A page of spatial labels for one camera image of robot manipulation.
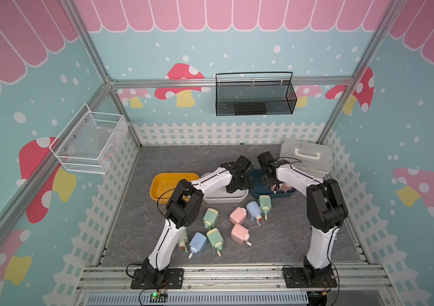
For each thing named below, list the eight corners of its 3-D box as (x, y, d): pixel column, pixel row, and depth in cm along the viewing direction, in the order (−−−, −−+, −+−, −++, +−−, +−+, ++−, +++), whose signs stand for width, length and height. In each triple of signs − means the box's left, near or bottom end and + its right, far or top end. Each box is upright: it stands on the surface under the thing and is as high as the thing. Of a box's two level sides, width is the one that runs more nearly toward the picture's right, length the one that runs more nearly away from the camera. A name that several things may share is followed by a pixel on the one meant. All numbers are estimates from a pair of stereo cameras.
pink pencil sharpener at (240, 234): (231, 246, 84) (232, 241, 78) (231, 229, 89) (231, 223, 83) (249, 246, 84) (251, 241, 78) (248, 229, 89) (249, 223, 83)
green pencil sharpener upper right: (260, 220, 91) (262, 213, 86) (257, 202, 97) (259, 195, 92) (271, 220, 91) (274, 213, 86) (268, 202, 97) (270, 195, 92)
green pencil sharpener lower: (218, 257, 81) (217, 252, 75) (207, 238, 86) (205, 233, 80) (228, 250, 83) (228, 245, 77) (216, 232, 88) (216, 226, 82)
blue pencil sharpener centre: (247, 225, 89) (248, 219, 84) (245, 207, 95) (247, 201, 89) (260, 225, 89) (262, 219, 84) (258, 207, 95) (260, 201, 89)
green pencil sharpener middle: (202, 228, 89) (200, 222, 83) (208, 213, 93) (208, 207, 88) (212, 232, 87) (212, 226, 82) (219, 217, 92) (219, 211, 86)
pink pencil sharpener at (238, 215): (228, 221, 91) (228, 215, 85) (237, 210, 94) (238, 204, 89) (237, 229, 88) (238, 223, 83) (247, 217, 92) (248, 211, 86)
